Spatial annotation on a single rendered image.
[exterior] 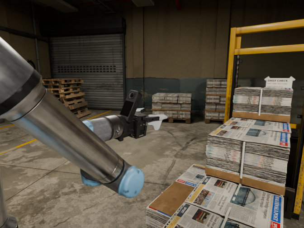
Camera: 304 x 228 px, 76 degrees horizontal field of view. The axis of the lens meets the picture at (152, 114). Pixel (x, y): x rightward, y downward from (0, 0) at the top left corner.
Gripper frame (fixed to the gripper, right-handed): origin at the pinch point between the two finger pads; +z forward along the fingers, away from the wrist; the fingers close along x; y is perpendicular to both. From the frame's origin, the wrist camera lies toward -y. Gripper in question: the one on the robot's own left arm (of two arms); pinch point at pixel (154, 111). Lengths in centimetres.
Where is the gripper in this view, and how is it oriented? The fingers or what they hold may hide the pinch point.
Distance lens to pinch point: 79.4
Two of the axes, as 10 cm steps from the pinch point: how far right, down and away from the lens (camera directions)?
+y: -1.1, 9.6, 2.7
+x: 7.6, 2.5, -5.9
